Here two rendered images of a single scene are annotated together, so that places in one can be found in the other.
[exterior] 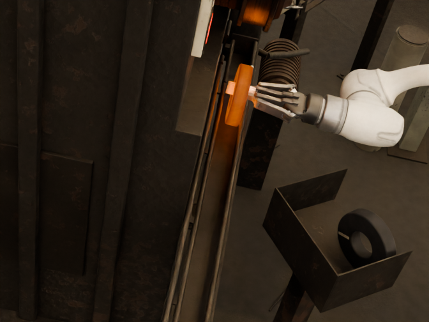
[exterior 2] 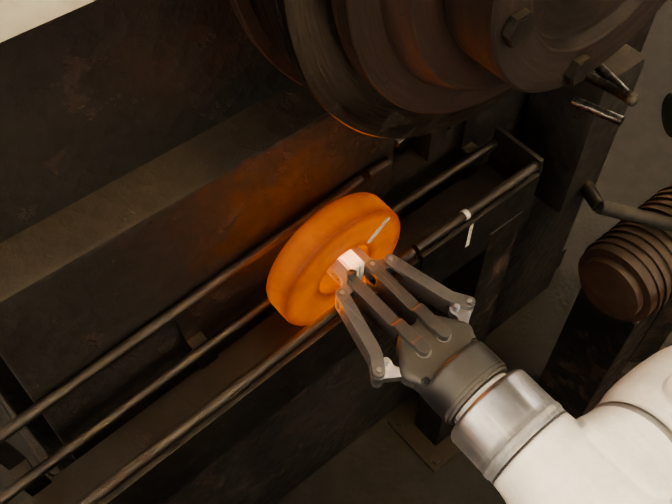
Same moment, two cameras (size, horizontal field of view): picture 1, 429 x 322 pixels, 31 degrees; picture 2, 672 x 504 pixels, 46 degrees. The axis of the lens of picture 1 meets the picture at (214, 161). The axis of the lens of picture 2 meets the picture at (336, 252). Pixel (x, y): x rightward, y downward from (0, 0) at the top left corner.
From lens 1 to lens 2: 139 cm
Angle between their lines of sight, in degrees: 35
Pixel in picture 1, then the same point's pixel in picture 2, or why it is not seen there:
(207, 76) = (177, 184)
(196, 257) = not seen: outside the picture
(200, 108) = (60, 251)
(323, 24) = not seen: outside the picture
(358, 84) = (657, 385)
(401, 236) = not seen: outside the picture
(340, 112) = (501, 440)
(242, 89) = (295, 252)
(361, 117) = (545, 490)
